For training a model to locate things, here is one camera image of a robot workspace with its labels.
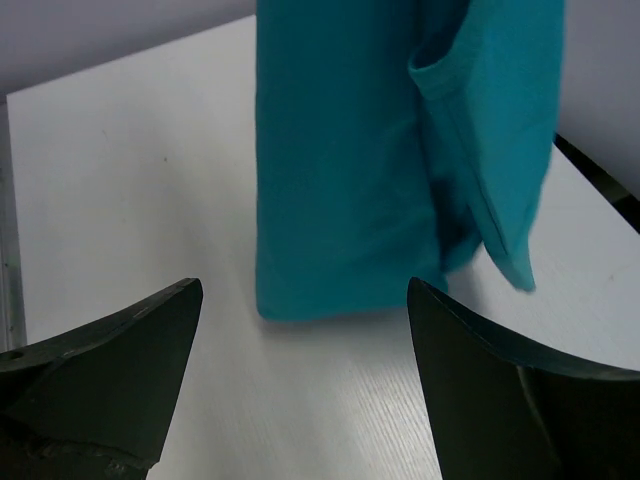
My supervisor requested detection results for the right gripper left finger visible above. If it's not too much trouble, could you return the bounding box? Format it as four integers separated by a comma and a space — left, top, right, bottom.
1, 278, 203, 479

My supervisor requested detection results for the teal t-shirt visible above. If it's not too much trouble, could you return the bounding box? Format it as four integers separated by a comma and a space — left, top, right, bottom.
255, 1, 565, 321

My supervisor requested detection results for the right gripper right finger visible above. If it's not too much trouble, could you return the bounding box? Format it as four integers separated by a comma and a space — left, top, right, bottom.
407, 278, 639, 480

